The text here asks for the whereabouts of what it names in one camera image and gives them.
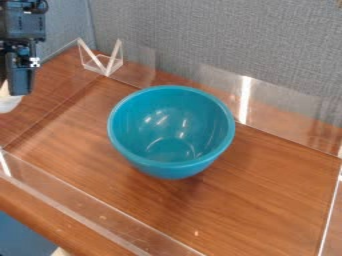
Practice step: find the blue plastic bowl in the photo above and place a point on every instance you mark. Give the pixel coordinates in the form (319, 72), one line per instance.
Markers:
(172, 130)

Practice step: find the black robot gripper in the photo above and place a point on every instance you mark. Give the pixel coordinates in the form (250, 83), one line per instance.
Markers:
(22, 31)

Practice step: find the clear acrylic front barrier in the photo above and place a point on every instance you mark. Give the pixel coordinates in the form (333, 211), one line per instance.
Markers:
(86, 225)

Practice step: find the clear acrylic back barrier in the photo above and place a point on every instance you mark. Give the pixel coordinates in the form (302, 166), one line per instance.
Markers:
(294, 115)

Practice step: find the clear acrylic corner bracket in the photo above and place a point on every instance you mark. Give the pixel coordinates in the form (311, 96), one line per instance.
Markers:
(101, 63)

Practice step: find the clear acrylic barrier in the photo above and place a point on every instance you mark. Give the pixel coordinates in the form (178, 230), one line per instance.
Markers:
(294, 115)
(86, 225)

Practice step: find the brown white plush mushroom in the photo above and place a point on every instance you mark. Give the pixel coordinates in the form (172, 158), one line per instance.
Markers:
(9, 102)

